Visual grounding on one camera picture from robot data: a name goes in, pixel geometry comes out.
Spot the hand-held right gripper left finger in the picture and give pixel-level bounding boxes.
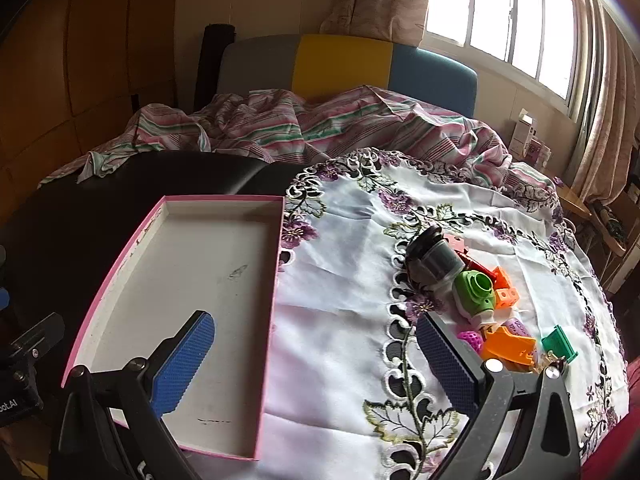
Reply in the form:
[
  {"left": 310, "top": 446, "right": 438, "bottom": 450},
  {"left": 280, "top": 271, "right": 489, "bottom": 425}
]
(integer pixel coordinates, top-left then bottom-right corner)
[{"left": 48, "top": 310, "right": 217, "bottom": 480}]

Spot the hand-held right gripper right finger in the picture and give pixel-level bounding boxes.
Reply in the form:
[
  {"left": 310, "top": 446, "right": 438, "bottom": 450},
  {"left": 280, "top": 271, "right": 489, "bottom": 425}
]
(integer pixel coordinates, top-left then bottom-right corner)
[{"left": 415, "top": 311, "right": 583, "bottom": 480}]

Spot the green round plastic gadget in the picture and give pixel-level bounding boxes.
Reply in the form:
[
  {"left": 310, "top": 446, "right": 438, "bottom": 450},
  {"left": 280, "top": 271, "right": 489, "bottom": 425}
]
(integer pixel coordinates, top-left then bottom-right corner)
[{"left": 452, "top": 270, "right": 498, "bottom": 328}]

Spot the orange cube block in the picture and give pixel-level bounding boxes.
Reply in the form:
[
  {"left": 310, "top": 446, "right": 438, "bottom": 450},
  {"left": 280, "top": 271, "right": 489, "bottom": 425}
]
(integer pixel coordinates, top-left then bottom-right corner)
[{"left": 492, "top": 266, "right": 519, "bottom": 311}]

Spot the pink shallow cardboard box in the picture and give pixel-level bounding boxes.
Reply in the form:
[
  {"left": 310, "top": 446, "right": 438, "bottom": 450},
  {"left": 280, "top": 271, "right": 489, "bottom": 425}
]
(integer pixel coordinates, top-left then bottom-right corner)
[{"left": 61, "top": 194, "right": 285, "bottom": 461}]

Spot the black container with clear cup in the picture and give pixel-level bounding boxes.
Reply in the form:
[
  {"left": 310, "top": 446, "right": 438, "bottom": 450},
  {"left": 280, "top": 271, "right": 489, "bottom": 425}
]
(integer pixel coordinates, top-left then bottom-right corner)
[{"left": 404, "top": 225, "right": 466, "bottom": 293}]

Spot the pink perforated ball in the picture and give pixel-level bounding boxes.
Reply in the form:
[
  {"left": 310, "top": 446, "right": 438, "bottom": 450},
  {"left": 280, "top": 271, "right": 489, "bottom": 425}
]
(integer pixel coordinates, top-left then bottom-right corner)
[{"left": 457, "top": 330, "right": 486, "bottom": 353}]

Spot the orange plastic clip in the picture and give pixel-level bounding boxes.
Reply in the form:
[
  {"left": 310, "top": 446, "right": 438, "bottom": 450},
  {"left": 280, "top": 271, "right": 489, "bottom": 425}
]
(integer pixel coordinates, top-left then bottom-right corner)
[{"left": 480, "top": 325, "right": 537, "bottom": 373}]

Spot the purple egg-shaped case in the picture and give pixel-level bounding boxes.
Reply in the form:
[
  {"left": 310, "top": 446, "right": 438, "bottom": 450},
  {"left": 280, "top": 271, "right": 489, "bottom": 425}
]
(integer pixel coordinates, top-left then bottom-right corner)
[{"left": 500, "top": 317, "right": 532, "bottom": 343}]

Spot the white embroidered floral tablecloth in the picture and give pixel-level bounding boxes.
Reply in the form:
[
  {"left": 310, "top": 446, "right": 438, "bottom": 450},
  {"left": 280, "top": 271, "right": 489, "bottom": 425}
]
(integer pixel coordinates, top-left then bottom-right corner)
[{"left": 260, "top": 147, "right": 631, "bottom": 480}]

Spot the wooden side shelf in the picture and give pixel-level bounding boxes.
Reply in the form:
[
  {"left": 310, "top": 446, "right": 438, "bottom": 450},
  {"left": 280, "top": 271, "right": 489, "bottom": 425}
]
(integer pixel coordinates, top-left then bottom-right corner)
[{"left": 555, "top": 180, "right": 640, "bottom": 281}]

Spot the small pink patterned box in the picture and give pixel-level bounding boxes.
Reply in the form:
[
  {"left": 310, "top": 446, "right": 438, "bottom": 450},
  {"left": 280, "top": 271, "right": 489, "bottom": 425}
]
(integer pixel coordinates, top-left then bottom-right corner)
[{"left": 525, "top": 137, "right": 551, "bottom": 167}]

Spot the white carton box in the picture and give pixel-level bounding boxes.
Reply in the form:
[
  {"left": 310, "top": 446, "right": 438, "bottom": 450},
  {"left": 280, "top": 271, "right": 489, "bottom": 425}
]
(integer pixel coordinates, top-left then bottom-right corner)
[{"left": 510, "top": 109, "right": 537, "bottom": 156}]

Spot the pink striped bed sheet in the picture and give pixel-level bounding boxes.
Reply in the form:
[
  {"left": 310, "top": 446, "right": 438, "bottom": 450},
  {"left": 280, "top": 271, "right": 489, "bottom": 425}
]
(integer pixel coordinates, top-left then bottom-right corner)
[{"left": 37, "top": 85, "right": 566, "bottom": 193}]

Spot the long beige patterned curtain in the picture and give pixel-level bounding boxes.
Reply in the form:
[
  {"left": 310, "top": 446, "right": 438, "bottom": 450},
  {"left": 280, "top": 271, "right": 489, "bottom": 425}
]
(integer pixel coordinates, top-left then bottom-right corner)
[{"left": 570, "top": 0, "right": 640, "bottom": 206}]

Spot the wooden wardrobe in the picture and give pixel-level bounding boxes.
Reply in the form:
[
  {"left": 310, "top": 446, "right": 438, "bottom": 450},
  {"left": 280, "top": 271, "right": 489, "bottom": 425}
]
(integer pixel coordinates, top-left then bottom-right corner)
[{"left": 0, "top": 0, "right": 181, "bottom": 226}]

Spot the black rolled mat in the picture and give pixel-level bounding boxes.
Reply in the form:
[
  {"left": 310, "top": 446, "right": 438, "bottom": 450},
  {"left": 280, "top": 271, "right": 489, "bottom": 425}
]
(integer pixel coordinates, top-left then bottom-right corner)
[{"left": 194, "top": 23, "right": 236, "bottom": 111}]

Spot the grey yellow blue headboard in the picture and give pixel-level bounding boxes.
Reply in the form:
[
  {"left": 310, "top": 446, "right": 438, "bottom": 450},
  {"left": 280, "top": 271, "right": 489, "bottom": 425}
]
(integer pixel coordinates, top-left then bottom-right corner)
[{"left": 217, "top": 34, "right": 478, "bottom": 118}]

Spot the barred window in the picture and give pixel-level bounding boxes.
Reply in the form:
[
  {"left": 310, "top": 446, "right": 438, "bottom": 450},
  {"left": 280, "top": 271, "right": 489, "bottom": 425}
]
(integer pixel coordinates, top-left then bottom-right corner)
[{"left": 422, "top": 0, "right": 583, "bottom": 121}]

